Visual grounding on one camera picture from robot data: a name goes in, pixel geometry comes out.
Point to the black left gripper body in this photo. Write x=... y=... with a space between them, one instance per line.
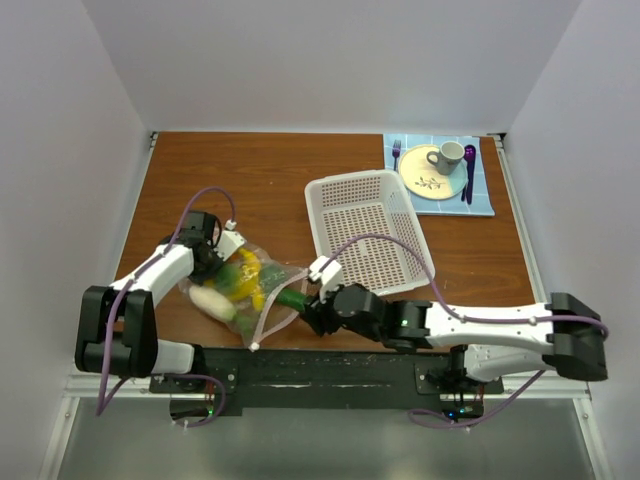
x=214 y=261

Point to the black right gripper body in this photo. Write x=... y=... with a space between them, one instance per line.
x=327 y=320

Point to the fake green lime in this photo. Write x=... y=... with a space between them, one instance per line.
x=227 y=278

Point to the fake white radish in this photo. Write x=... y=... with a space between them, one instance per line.
x=212 y=303

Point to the fake yellow banana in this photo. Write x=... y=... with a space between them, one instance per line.
x=251 y=290
x=250 y=265

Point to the clear zip top bag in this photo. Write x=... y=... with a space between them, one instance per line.
x=252 y=326

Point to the fake green cucumber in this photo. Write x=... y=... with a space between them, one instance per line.
x=292 y=299

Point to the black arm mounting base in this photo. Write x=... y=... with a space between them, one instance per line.
x=238 y=379

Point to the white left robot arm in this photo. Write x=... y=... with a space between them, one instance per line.
x=118 y=322

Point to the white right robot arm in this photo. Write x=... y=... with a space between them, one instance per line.
x=487 y=343

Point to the fake green bell pepper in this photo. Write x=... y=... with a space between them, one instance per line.
x=270 y=277

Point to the white perforated plastic basket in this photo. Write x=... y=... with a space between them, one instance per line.
x=395 y=257

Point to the cream and teal plate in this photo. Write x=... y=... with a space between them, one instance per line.
x=422 y=178

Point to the purple plastic fork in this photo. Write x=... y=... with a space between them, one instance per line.
x=396 y=153

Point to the grey ceramic mug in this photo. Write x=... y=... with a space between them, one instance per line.
x=447 y=157

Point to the purple plastic spoon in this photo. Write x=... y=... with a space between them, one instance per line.
x=470 y=159

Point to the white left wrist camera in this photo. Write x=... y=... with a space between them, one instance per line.
x=229 y=242

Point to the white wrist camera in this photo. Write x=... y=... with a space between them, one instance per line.
x=229 y=242
x=327 y=274

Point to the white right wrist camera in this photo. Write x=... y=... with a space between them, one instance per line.
x=327 y=274

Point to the aluminium table frame rail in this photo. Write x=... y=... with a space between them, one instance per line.
x=552 y=386

